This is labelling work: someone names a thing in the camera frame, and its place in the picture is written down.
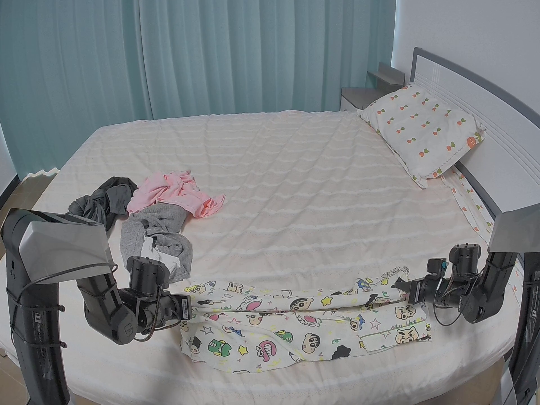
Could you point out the white printed pillowcase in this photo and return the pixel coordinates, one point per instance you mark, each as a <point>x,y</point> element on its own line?
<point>468,203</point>

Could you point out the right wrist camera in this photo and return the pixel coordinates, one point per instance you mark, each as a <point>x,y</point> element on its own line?
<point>436,266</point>

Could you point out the grey bedside table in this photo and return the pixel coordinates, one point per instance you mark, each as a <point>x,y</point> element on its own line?
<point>363,97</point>

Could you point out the white printed pillow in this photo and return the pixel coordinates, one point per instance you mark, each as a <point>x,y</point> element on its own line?
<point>422,133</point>

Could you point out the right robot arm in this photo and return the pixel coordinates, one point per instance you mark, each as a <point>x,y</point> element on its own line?
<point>489,285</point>

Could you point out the pink garment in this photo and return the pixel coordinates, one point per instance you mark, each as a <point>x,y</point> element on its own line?
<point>168,192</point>

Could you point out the bed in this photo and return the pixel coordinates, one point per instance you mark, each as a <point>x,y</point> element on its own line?
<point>295,175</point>

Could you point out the white printed pyjama top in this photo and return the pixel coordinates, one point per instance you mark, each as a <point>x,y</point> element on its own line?
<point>261,327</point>

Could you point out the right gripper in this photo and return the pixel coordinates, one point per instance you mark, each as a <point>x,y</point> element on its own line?
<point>424,291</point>

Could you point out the blue-green curtain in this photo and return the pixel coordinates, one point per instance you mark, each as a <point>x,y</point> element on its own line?
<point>265,36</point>
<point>71,57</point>

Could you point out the dark grey garment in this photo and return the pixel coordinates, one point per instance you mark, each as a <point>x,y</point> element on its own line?
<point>109,201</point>

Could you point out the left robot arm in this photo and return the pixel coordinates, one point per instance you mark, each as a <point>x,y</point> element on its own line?
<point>55,247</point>

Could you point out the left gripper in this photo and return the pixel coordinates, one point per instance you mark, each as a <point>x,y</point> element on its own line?
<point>182,308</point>

